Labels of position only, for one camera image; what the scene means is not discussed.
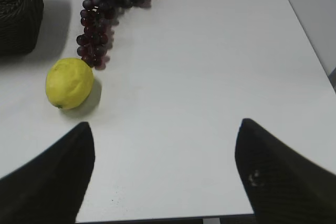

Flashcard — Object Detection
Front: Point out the dark purple grape bunch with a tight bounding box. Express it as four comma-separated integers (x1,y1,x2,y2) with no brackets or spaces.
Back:
76,0,148,68

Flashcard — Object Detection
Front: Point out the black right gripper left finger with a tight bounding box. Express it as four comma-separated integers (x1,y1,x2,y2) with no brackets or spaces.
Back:
1,122,95,223

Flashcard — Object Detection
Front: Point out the black wicker basket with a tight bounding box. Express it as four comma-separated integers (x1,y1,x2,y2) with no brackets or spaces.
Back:
1,0,44,56

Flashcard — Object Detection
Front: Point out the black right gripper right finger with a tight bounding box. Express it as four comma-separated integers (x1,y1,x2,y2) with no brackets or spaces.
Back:
235,119,335,223

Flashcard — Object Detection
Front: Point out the yellow lemon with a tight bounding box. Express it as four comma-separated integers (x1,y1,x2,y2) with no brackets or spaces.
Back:
45,58,94,110

